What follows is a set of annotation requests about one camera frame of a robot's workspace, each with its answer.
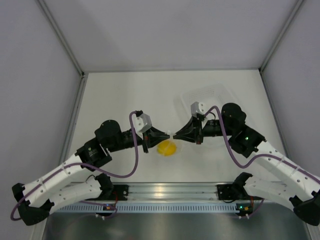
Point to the clear zip top bag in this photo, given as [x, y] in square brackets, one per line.
[180, 145]

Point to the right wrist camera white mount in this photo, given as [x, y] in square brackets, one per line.
[198, 108]

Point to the aluminium mounting rail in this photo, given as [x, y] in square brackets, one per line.
[172, 191]

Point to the aluminium frame post right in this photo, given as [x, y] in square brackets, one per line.
[285, 26]

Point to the aluminium frame post left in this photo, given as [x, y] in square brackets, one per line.
[60, 35]

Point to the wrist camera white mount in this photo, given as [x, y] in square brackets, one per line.
[142, 123]
[198, 108]

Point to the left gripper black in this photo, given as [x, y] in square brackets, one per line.
[154, 136]

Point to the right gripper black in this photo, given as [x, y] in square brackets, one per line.
[188, 132]

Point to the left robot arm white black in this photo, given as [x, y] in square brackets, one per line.
[81, 176]

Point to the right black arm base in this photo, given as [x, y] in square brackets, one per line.
[227, 193]

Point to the slotted grey cable duct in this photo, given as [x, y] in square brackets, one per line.
[184, 207]

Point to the yellow fake lemon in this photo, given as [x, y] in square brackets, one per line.
[166, 148]

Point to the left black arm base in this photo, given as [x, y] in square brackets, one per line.
[118, 192]

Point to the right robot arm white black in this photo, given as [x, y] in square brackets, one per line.
[298, 190]

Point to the white perforated plastic basket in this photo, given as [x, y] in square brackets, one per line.
[211, 95]

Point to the aluminium frame post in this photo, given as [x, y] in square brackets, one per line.
[285, 26]
[60, 35]

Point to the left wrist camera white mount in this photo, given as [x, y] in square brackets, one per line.
[142, 123]

